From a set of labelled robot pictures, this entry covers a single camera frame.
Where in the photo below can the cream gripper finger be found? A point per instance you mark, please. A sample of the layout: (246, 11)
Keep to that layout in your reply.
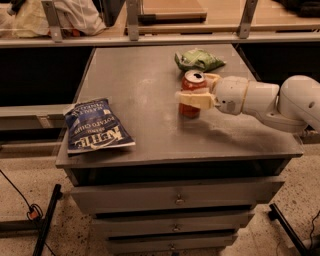
(203, 101)
(212, 80)

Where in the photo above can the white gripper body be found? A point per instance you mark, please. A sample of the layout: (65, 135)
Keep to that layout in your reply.
(230, 94)

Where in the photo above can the red Coca-Cola can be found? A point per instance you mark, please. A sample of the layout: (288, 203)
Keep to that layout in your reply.
(193, 81)

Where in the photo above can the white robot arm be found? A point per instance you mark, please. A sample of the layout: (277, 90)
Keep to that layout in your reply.
(290, 107)

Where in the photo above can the green snack bag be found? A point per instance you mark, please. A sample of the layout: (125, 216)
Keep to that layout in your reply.
(197, 59)

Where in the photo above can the wooden board on shelf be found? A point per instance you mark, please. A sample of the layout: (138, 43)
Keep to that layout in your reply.
(171, 11)

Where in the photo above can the grey drawer cabinet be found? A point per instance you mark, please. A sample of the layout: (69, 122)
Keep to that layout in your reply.
(140, 83)

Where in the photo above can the top grey drawer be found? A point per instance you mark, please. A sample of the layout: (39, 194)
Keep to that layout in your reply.
(135, 197)

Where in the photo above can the grey drawer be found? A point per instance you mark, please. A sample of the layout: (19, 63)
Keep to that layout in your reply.
(135, 197)
(173, 223)
(170, 243)

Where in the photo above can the blue Kettle chips bag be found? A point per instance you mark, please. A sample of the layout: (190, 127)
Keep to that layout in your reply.
(93, 126)

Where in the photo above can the black metal leg right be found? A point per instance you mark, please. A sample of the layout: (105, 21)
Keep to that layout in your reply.
(276, 214)

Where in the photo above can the black metal leg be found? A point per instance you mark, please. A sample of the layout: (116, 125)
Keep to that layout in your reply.
(44, 229)
(276, 214)

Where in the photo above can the middle grey drawer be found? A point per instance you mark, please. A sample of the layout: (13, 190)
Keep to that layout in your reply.
(173, 223)

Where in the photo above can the bottom grey drawer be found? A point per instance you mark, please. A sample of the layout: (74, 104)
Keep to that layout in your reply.
(170, 243)

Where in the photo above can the black metal leg left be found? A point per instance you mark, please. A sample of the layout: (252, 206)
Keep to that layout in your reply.
(44, 229)

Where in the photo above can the white cloth pile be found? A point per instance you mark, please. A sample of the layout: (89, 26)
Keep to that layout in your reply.
(41, 18)

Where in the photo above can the grey metal rail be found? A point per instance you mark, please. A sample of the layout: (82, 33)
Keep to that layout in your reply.
(193, 39)

